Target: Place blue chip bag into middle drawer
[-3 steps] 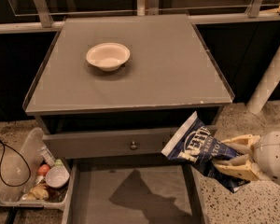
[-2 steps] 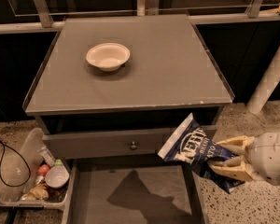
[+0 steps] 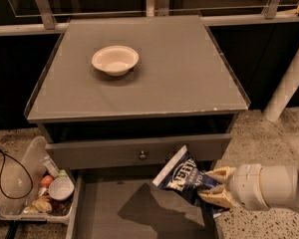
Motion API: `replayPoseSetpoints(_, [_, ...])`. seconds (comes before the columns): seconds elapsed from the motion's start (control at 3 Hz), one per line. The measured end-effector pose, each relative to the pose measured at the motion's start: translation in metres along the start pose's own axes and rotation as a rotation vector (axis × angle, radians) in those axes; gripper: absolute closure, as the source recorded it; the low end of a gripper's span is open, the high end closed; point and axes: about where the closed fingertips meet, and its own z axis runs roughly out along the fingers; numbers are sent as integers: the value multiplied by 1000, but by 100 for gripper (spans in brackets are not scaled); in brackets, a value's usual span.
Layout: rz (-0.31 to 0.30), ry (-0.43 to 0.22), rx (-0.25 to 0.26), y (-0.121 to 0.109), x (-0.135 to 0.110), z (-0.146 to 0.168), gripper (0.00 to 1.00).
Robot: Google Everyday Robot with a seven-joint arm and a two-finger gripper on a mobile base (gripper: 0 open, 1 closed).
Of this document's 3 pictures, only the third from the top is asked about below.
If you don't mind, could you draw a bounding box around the metal railing frame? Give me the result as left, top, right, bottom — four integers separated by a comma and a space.
0, 0, 299, 36

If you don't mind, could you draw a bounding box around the blue chip bag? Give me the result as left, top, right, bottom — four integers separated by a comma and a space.
152, 145, 227, 218

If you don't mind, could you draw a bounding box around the black cable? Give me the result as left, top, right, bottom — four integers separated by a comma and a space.
0, 140, 34, 200

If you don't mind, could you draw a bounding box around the round metal drawer knob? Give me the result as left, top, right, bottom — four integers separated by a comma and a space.
139, 150, 148, 160

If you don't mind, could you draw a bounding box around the red round fruit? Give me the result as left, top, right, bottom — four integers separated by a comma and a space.
40, 175, 54, 188

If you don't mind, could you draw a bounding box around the open grey middle drawer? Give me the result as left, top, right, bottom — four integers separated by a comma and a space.
66, 171, 222, 239

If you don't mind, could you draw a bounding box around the clear plastic bin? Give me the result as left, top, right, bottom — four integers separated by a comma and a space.
0, 136, 76, 224

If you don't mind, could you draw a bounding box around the white tube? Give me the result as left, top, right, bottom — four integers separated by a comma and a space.
40, 155, 60, 178

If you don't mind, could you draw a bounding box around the grey drawer cabinet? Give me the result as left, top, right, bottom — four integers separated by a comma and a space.
23, 14, 251, 239

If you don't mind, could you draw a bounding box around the small white bowl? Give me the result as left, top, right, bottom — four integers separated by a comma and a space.
48, 177, 75, 201

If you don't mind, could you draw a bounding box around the yellow crumpled item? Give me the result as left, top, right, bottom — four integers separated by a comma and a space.
23, 196, 53, 214

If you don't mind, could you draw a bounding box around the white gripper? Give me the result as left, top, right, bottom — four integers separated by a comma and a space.
198, 163, 269, 211

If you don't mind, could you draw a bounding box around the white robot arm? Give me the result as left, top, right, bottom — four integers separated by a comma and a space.
197, 163, 299, 213

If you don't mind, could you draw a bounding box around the white paper bowl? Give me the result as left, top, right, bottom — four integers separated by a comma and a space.
92, 46, 140, 77

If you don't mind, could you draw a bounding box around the grey top drawer front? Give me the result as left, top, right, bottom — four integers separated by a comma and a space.
46, 133, 231, 169

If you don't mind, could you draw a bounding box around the white cylindrical post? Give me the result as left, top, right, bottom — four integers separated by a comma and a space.
263, 48, 299, 121

